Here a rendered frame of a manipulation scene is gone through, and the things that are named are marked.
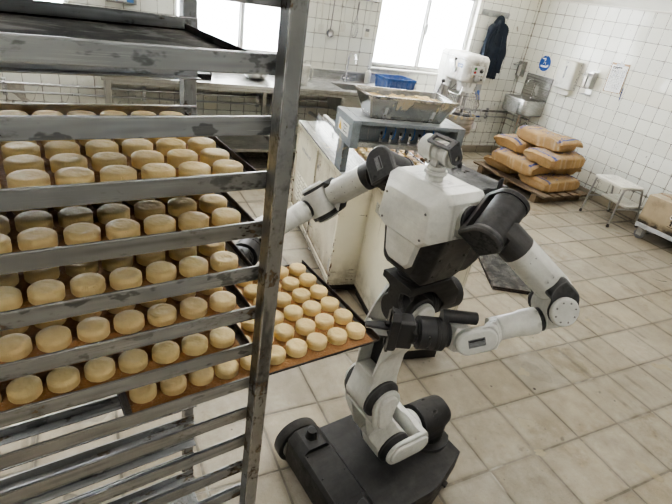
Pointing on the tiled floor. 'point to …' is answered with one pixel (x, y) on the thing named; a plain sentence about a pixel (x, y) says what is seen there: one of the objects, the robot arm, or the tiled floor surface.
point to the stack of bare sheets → (502, 275)
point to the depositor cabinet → (321, 148)
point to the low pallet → (529, 186)
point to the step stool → (617, 194)
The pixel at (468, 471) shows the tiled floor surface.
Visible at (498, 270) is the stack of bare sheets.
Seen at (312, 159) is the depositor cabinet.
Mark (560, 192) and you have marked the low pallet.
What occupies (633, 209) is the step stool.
